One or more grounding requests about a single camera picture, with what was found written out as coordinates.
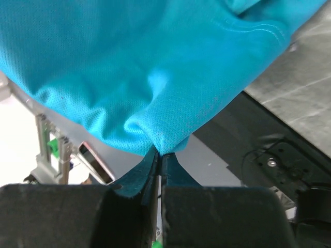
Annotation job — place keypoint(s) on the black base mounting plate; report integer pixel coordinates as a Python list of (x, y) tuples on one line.
[(262, 150)]

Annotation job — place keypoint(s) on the grey metal stand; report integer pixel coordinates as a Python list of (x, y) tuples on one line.
[(54, 159)]

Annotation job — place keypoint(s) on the aluminium frame rail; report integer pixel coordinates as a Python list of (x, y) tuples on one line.
[(83, 154)]

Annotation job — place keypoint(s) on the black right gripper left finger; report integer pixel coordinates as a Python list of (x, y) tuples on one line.
[(122, 214)]

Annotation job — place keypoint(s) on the teal t-shirt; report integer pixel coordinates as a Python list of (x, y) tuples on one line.
[(137, 74)]

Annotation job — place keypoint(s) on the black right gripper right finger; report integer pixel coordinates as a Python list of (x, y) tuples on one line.
[(197, 216)]

